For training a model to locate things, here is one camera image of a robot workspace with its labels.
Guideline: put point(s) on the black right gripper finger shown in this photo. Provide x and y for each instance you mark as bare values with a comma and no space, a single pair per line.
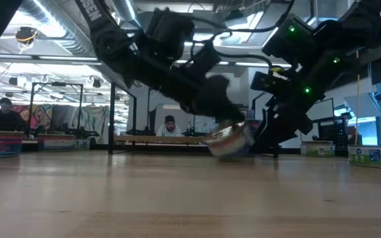
291,136
266,134

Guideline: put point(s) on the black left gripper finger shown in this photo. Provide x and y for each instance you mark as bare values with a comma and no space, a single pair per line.
225,96
205,104

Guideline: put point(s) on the green white tuna can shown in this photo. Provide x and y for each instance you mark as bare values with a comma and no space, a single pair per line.
317,149
375,158

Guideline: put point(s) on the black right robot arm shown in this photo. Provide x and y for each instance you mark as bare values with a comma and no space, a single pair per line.
326,66

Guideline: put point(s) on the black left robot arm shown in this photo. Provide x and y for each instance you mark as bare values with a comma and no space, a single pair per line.
111,46

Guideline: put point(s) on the black background robot arm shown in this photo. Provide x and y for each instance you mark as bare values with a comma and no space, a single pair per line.
78,133

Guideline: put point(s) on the white board on stand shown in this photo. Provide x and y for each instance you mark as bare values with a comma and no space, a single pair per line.
322,110

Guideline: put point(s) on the black perforated cart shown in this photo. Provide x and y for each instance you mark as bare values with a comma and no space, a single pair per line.
332,132

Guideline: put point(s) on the person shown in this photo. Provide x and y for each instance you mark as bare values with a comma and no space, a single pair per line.
170,129
3,119

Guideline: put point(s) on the yellow tape tag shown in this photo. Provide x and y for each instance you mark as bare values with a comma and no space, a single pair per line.
277,70

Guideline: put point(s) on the white angled panel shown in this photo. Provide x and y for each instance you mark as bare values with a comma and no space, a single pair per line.
362,105

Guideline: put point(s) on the pale tie-dye cloth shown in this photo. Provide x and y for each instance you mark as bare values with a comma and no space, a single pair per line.
94,119

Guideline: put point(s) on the grey hanging cloth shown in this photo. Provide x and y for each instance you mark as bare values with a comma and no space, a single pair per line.
63,115

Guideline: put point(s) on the ceiling light strip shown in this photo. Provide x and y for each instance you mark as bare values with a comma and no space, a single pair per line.
61,58

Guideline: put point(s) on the colourful patterned cloth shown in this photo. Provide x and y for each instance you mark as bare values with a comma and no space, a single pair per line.
40,115

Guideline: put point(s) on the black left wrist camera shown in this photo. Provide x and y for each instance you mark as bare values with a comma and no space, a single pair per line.
206,59

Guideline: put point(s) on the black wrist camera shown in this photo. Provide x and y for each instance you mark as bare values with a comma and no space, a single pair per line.
206,59
270,82

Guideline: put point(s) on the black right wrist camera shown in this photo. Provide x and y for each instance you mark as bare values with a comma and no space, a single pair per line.
270,82

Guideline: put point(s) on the silver ceiling duct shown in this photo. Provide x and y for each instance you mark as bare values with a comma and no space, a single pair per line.
126,11

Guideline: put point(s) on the black metal frame stand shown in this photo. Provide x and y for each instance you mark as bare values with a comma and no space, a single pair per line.
31,105

